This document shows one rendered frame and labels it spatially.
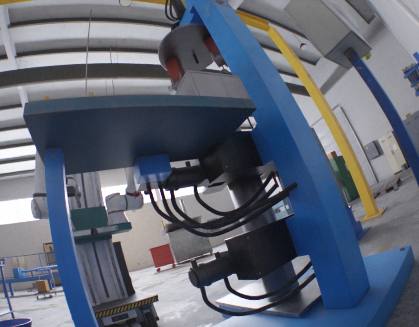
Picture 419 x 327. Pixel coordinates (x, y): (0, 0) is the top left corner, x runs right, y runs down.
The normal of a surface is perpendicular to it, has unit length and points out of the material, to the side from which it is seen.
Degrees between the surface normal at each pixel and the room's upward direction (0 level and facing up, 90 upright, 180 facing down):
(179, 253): 90
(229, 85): 90
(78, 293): 90
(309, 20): 90
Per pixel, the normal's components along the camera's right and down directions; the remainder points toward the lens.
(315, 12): -0.85, 0.11
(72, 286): 0.42, -0.43
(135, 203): 0.63, 0.28
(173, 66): -0.40, -0.18
